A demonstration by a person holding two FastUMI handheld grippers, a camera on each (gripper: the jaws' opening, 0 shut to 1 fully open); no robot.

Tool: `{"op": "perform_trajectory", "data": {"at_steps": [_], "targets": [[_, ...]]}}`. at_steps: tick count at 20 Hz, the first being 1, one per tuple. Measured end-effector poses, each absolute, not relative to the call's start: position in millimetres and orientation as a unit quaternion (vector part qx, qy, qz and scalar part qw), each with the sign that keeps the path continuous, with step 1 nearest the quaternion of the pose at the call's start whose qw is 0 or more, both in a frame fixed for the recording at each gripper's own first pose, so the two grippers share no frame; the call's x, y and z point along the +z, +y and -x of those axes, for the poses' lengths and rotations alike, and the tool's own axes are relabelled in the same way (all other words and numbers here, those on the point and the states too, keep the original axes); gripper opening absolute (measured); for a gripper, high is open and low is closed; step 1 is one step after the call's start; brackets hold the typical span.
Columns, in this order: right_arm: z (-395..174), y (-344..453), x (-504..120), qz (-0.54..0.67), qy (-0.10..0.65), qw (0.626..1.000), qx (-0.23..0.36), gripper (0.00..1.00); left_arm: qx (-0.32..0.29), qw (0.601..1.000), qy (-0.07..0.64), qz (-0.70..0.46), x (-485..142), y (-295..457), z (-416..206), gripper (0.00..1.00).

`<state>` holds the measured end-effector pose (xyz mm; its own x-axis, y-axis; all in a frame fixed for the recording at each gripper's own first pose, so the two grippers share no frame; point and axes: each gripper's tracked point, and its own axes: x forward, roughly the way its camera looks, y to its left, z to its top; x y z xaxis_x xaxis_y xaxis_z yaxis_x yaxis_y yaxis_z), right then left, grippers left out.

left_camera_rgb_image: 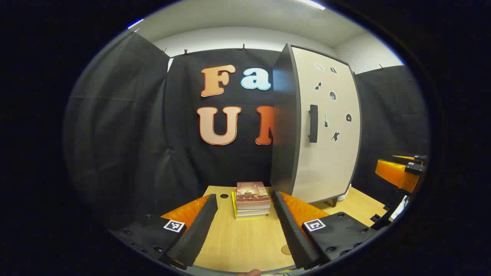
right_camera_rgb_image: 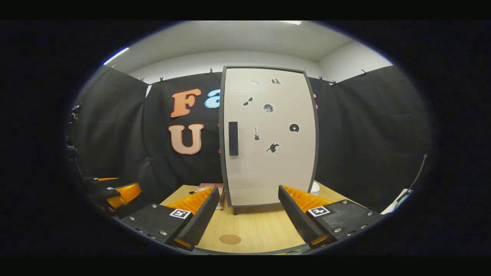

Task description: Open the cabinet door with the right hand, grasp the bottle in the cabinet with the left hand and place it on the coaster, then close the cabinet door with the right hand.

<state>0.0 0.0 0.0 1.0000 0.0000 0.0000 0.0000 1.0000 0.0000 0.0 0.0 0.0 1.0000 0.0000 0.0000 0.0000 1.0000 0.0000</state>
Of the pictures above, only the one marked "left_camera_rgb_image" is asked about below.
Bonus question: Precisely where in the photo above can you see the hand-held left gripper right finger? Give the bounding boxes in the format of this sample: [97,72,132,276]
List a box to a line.
[272,191,378,271]

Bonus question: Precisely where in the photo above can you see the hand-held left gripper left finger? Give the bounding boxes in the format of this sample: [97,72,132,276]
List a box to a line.
[109,194,218,271]

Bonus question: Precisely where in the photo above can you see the grey cabinet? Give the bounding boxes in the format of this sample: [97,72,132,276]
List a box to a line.
[270,43,363,207]

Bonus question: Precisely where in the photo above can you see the white-edged book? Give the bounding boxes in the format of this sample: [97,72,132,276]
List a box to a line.
[236,210,270,218]
[236,203,271,212]

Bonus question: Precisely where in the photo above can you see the black table clamp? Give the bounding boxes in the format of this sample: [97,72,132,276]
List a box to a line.
[370,205,392,223]

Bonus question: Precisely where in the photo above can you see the black backdrop cloth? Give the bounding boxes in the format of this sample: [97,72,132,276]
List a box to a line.
[63,30,429,230]

